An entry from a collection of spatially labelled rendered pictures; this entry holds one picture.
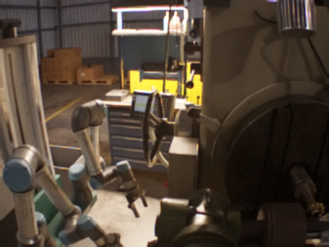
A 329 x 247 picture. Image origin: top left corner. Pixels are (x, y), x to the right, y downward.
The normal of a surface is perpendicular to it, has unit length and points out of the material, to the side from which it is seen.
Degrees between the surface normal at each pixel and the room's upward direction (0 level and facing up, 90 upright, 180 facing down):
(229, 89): 90
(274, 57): 90
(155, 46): 90
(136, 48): 90
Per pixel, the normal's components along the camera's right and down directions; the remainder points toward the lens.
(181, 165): -0.17, 0.36
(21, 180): 0.25, 0.23
